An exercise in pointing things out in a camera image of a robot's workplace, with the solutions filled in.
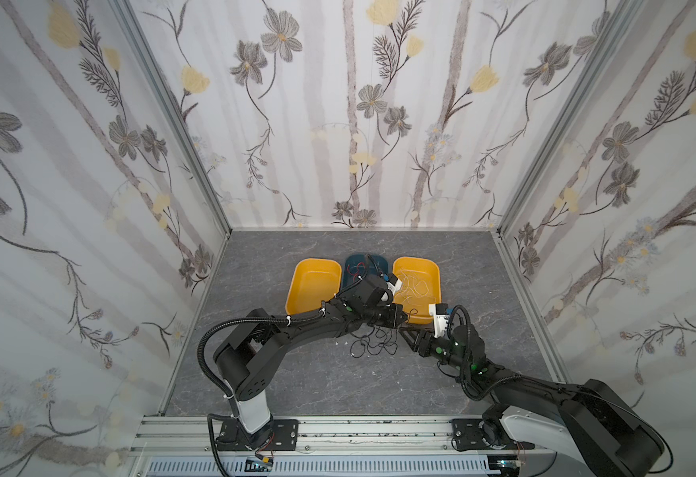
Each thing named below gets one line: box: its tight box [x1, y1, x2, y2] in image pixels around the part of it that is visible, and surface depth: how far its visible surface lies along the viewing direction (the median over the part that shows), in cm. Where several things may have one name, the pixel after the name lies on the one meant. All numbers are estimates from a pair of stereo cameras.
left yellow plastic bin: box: [285, 258, 343, 317], surface depth 106 cm
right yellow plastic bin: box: [392, 256, 442, 324], surface depth 103 cm
